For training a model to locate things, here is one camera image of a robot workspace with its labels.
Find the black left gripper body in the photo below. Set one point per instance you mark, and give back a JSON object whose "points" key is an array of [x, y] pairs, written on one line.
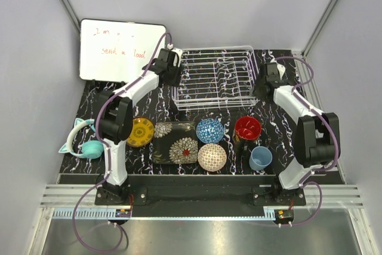
{"points": [[174, 77]]}

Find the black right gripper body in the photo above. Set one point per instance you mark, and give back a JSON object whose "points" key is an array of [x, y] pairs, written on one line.
{"points": [[257, 91]]}

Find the white wire dish rack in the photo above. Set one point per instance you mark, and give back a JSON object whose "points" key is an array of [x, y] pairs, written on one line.
{"points": [[216, 78]]}

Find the blue patterned bowl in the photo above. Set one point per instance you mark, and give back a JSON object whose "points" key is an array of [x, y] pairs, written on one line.
{"points": [[210, 131]]}

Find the red white patterned bowl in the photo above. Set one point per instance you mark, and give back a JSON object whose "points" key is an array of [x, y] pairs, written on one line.
{"points": [[212, 157]]}

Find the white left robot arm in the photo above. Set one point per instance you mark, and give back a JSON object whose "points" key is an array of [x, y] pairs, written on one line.
{"points": [[114, 120]]}

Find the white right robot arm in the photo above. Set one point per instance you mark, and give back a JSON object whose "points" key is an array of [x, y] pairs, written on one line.
{"points": [[316, 139]]}

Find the red black mug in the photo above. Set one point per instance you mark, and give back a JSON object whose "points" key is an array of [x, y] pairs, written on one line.
{"points": [[247, 129]]}

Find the yellow patterned small plate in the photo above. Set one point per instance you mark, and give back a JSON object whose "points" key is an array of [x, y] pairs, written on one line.
{"points": [[142, 132]]}

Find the white whiteboard with red writing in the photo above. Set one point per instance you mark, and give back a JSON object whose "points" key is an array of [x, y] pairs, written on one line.
{"points": [[116, 51]]}

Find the black floral square plate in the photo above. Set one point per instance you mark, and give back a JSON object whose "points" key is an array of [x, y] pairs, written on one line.
{"points": [[175, 143]]}

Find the light blue plastic cup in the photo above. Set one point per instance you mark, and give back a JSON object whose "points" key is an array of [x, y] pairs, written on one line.
{"points": [[260, 158]]}

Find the teal cat ear headphones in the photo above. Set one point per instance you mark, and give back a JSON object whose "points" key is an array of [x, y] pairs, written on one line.
{"points": [[91, 149]]}

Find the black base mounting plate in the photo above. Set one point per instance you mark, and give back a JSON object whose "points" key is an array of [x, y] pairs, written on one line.
{"points": [[257, 195]]}

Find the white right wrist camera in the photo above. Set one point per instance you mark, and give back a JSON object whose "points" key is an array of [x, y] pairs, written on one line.
{"points": [[281, 69]]}

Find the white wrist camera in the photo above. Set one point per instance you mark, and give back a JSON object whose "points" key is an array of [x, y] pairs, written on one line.
{"points": [[281, 69], [177, 53]]}

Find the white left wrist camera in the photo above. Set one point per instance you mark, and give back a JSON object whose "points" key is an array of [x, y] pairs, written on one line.
{"points": [[177, 53]]}

